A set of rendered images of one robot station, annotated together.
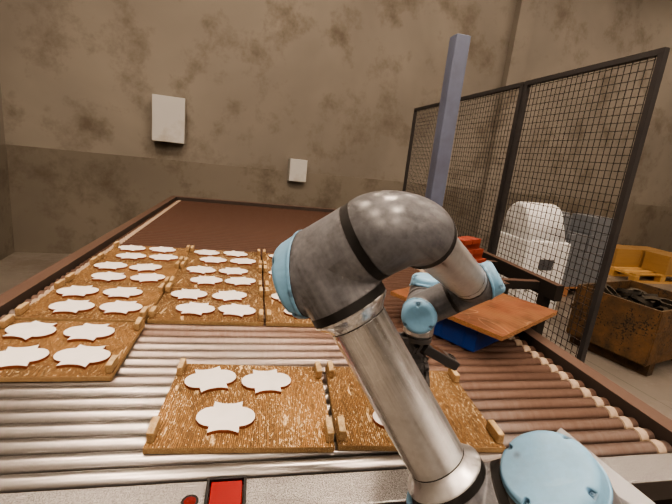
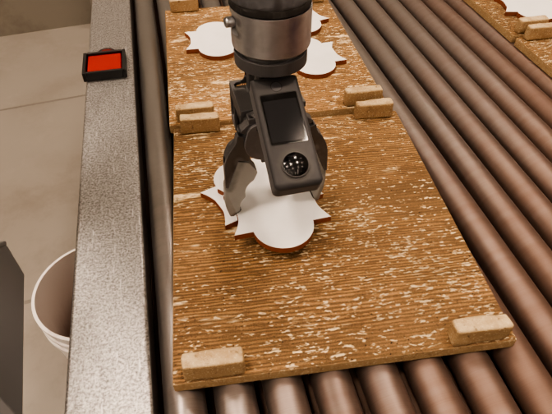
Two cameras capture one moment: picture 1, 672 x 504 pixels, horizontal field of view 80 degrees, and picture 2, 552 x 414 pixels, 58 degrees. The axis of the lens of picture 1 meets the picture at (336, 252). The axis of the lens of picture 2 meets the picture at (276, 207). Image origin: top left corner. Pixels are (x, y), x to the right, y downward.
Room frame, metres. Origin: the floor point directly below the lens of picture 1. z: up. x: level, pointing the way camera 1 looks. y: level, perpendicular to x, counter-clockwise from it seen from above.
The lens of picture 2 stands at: (0.94, -0.67, 1.40)
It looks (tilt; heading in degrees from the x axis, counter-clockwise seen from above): 46 degrees down; 90
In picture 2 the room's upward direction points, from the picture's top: straight up
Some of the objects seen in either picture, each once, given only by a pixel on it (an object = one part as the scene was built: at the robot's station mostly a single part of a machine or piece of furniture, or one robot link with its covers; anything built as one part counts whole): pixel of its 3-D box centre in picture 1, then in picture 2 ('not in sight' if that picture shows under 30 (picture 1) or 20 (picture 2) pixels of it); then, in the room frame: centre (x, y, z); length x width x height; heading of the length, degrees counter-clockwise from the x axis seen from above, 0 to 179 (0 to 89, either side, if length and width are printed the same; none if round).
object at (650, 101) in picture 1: (461, 224); not in sight; (3.52, -1.07, 1.11); 3.04 x 0.03 x 2.21; 13
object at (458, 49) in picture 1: (430, 221); not in sight; (2.84, -0.64, 1.20); 0.17 x 0.17 x 2.40; 13
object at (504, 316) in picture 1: (473, 302); not in sight; (1.63, -0.60, 1.03); 0.50 x 0.50 x 0.02; 43
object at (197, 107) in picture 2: (329, 429); (194, 112); (0.82, -0.03, 0.95); 0.06 x 0.02 x 0.03; 9
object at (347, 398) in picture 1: (403, 404); (311, 217); (0.99, -0.23, 0.93); 0.41 x 0.35 x 0.02; 98
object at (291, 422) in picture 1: (247, 402); (262, 54); (0.92, 0.18, 0.93); 0.41 x 0.35 x 0.02; 99
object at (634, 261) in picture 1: (640, 263); not in sight; (7.41, -5.68, 0.25); 1.38 x 0.96 x 0.50; 109
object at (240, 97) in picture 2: (411, 355); (269, 95); (0.94, -0.22, 1.10); 0.09 x 0.08 x 0.12; 105
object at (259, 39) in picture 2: (419, 327); (267, 26); (0.94, -0.23, 1.18); 0.08 x 0.08 x 0.05
